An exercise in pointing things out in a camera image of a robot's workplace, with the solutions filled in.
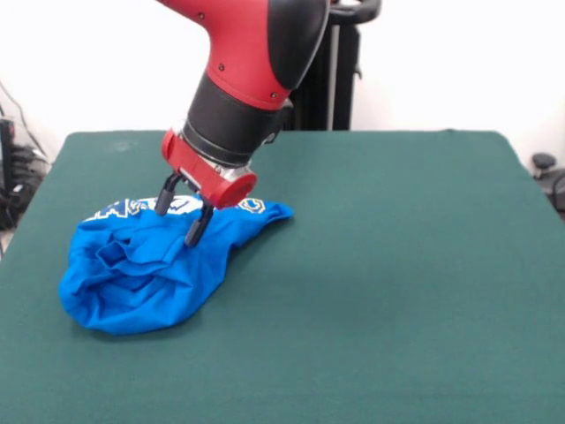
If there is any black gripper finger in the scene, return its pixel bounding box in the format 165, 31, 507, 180
184, 205, 215, 248
154, 173, 183, 217

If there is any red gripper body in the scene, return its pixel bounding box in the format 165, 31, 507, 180
161, 129, 259, 210

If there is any blue printed shirt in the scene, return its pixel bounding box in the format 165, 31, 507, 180
58, 193, 295, 337

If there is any black box device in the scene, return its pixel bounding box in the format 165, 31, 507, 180
0, 117, 17, 192

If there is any dark green table cloth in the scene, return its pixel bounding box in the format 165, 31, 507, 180
0, 129, 565, 424

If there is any black office chair base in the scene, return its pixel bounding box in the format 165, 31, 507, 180
531, 152, 565, 222

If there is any black cable tangle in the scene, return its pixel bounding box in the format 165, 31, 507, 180
0, 81, 52, 231

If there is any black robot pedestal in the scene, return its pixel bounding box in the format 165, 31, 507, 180
289, 0, 383, 132

